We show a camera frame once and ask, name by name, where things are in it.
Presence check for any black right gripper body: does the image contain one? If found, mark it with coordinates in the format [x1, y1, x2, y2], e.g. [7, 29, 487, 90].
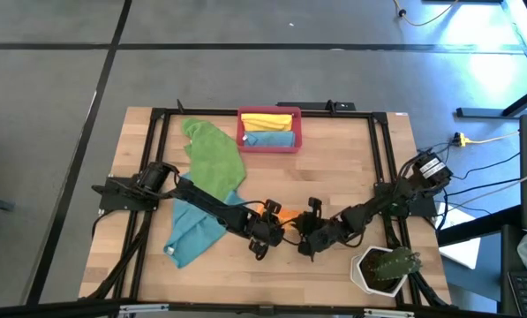
[306, 218, 350, 255]

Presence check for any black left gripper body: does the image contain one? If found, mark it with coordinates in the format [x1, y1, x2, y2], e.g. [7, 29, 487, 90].
[244, 216, 286, 248]

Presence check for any orange microfiber towel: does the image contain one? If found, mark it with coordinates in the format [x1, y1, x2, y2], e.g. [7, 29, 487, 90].
[256, 206, 303, 231]

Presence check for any blue microfiber towel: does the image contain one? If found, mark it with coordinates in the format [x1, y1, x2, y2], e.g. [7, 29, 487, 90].
[163, 171, 246, 269]
[243, 131, 297, 148]

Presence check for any green microfiber towel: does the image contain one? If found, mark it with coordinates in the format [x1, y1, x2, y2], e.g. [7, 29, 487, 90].
[182, 117, 247, 202]

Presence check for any yellow microfiber towel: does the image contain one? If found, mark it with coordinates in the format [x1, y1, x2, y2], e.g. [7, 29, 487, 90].
[240, 113, 294, 133]

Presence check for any red plastic basket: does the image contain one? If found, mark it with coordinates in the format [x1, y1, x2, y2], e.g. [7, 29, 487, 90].
[236, 105, 303, 155]

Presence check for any white hexagonal plant pot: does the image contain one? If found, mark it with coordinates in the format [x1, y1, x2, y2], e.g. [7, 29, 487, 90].
[349, 246, 412, 298]

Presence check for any green cactus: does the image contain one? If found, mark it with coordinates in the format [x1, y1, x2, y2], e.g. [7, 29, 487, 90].
[371, 246, 425, 283]

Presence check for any white paper sheet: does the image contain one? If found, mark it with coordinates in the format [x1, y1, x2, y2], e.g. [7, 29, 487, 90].
[437, 201, 483, 270]

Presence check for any yellow power plug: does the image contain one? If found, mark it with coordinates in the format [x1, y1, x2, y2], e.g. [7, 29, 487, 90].
[451, 131, 472, 148]

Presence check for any black desk leg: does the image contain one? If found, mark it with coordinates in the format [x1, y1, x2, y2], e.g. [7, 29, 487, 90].
[455, 81, 527, 119]

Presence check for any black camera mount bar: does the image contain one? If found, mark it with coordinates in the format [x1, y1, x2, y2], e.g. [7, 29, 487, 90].
[275, 100, 358, 113]

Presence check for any silver frame bracket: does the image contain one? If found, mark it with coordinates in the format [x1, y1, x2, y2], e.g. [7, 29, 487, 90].
[362, 307, 417, 318]
[117, 303, 170, 316]

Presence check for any black aluminium table frame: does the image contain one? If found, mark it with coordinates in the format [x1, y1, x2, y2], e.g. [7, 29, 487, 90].
[78, 99, 453, 315]

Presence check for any black floor cable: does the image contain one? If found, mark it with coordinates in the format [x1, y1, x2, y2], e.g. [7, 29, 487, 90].
[459, 151, 522, 180]

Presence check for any yellow power cable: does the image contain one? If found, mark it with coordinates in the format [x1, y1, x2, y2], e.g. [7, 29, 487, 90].
[468, 130, 521, 146]

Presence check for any white floor cable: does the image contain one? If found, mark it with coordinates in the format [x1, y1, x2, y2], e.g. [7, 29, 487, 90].
[393, 0, 461, 27]

